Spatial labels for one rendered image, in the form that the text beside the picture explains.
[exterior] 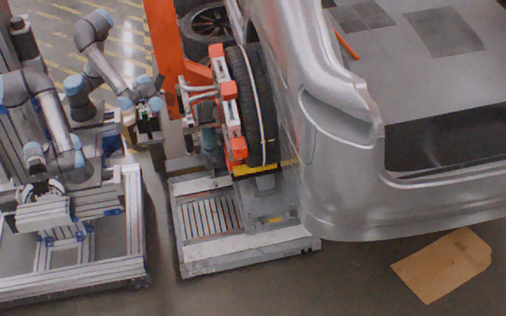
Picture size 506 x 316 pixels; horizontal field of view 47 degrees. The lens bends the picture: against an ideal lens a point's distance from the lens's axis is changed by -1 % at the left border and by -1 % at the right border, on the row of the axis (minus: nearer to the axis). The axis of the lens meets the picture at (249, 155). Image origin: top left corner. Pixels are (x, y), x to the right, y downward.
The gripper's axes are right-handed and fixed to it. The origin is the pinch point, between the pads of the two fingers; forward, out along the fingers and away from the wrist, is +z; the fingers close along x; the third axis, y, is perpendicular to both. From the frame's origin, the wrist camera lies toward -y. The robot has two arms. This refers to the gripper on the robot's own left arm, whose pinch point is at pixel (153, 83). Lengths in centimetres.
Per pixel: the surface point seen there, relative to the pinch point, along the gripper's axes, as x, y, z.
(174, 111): 24.6, 12.2, 19.5
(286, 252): 109, 37, -45
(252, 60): 26, -45, -47
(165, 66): 2.7, -10.9, 9.7
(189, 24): 27, -29, 135
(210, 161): 58, 25, 8
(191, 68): 17.8, -16.5, 16.0
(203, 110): 17, -12, -52
